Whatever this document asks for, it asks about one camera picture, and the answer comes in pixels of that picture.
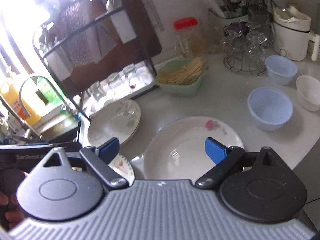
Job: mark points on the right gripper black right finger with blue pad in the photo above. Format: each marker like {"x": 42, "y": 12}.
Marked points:
{"x": 225, "y": 159}

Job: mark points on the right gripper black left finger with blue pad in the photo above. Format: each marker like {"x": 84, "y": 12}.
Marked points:
{"x": 98, "y": 159}

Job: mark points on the small plate green rim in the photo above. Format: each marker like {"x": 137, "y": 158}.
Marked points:
{"x": 123, "y": 167}

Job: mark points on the white plate grey leaves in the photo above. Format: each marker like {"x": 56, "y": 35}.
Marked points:
{"x": 119, "y": 119}

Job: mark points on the white plate pink flower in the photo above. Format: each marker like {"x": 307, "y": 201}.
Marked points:
{"x": 178, "y": 152}

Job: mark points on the chrome kitchen faucet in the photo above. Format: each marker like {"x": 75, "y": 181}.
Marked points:
{"x": 51, "y": 113}

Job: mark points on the person's left hand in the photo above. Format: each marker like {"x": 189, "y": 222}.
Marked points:
{"x": 11, "y": 213}

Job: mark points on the orange detergent bottle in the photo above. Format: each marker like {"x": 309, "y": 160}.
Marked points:
{"x": 17, "y": 99}

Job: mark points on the upturned glass left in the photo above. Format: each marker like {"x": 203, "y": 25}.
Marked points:
{"x": 96, "y": 92}

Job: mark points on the upturned glass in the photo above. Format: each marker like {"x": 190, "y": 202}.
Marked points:
{"x": 96, "y": 92}
{"x": 131, "y": 76}
{"x": 115, "y": 83}

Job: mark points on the light blue plastic bowl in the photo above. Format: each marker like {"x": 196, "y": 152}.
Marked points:
{"x": 270, "y": 107}

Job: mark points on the upturned glass middle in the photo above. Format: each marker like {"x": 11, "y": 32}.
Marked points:
{"x": 115, "y": 83}

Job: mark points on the upturned glass right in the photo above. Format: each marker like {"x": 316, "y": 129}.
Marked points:
{"x": 131, "y": 76}

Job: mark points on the green basket with noodles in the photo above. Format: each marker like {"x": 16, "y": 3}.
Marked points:
{"x": 182, "y": 77}

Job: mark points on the black metal dish rack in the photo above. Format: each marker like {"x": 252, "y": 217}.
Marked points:
{"x": 61, "y": 27}

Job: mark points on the white ceramic bowl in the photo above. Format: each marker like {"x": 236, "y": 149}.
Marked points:
{"x": 308, "y": 92}

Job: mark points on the red lid plastic jar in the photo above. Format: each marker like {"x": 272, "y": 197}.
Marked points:
{"x": 189, "y": 42}

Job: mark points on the brown wooden cutting board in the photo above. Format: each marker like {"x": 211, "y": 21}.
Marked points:
{"x": 113, "y": 42}

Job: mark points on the tall glass pitcher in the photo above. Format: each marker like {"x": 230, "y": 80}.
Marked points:
{"x": 263, "y": 18}

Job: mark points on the white electric kettle pot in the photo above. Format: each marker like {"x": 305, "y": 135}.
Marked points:
{"x": 293, "y": 34}

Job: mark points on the green utensil holder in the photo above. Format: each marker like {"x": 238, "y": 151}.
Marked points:
{"x": 229, "y": 12}

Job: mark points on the wire rack with glasses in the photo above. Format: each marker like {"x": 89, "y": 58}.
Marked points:
{"x": 244, "y": 46}

